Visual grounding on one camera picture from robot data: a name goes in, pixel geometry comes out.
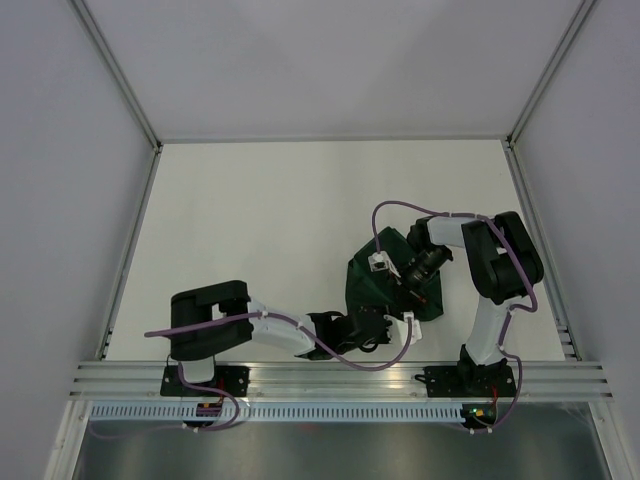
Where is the right aluminium frame post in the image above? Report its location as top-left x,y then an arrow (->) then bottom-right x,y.
502,0 -> 599,150

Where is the dark green cloth napkin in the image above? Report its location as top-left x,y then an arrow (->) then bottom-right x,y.
345,227 -> 444,322

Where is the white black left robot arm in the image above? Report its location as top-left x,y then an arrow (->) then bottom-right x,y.
169,280 -> 391,396

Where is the aluminium frame post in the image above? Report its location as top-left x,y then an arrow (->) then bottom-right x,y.
502,0 -> 599,150
67,0 -> 162,153

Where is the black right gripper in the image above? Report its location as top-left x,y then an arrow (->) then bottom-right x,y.
385,245 -> 450,322

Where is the aluminium front rail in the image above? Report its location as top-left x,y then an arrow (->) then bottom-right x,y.
67,361 -> 613,403

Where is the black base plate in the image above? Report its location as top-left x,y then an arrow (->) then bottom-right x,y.
160,365 -> 250,397
413,366 -> 516,399

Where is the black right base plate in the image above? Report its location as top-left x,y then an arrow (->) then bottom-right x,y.
413,366 -> 516,399

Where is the white slotted cable duct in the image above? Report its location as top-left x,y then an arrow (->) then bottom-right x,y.
90,401 -> 464,423

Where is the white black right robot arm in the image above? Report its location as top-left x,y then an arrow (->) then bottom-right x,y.
401,211 -> 544,399

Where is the left aluminium frame post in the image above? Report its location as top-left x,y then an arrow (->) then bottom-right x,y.
67,0 -> 162,153

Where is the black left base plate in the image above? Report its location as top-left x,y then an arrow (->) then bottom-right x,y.
160,365 -> 250,397

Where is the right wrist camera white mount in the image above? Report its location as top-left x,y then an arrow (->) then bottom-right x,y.
368,251 -> 400,280

